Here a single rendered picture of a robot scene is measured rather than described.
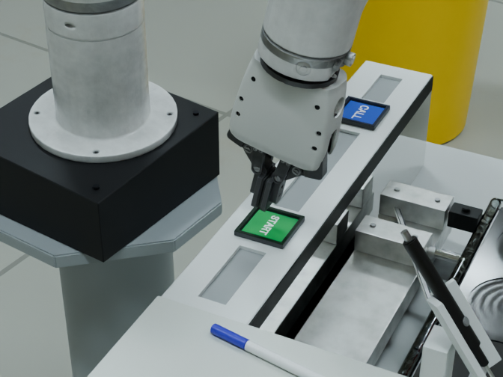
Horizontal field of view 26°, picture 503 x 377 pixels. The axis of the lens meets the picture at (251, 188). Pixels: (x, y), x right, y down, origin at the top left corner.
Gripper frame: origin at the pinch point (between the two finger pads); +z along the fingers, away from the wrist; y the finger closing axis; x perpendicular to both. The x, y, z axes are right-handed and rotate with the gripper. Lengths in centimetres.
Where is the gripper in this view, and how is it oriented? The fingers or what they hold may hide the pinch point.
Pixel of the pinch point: (267, 187)
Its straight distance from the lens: 110.9
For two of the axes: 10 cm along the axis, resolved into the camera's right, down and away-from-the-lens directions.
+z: -1.9, 7.6, 6.2
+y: -8.8, -4.1, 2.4
